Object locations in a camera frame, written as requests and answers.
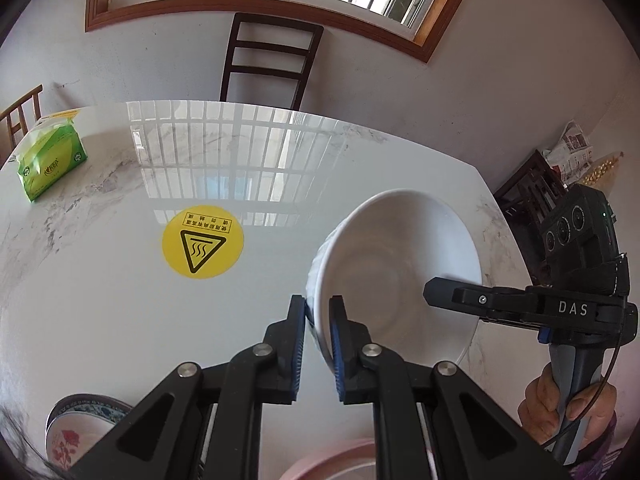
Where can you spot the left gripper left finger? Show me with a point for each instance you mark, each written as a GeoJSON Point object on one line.
{"type": "Point", "coordinates": [279, 382]}

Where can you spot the yellow round warning sticker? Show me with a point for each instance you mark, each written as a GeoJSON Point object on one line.
{"type": "Point", "coordinates": [202, 241]}

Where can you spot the white pink striped Rabbit bowl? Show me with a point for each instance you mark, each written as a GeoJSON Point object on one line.
{"type": "Point", "coordinates": [378, 259]}

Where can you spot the dark wooden chair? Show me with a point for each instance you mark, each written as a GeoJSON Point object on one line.
{"type": "Point", "coordinates": [265, 58]}

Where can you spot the light wooden chair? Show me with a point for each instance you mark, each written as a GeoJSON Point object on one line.
{"type": "Point", "coordinates": [15, 120]}

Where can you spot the dark wooden side cabinet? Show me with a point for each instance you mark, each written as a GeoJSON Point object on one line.
{"type": "Point", "coordinates": [525, 200]}

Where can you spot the white plate with red roses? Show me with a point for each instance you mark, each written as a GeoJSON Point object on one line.
{"type": "Point", "coordinates": [71, 435]}

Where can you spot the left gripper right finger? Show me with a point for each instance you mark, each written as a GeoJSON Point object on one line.
{"type": "Point", "coordinates": [354, 383]}

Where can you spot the blue floral porcelain plate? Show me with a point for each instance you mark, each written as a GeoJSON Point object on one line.
{"type": "Point", "coordinates": [87, 408]}

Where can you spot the green tissue pack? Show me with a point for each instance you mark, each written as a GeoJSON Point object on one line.
{"type": "Point", "coordinates": [50, 150]}

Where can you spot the newspaper bundle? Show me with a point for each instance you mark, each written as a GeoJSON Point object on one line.
{"type": "Point", "coordinates": [571, 157]}

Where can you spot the right hand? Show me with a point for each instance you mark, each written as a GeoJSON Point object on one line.
{"type": "Point", "coordinates": [540, 418]}

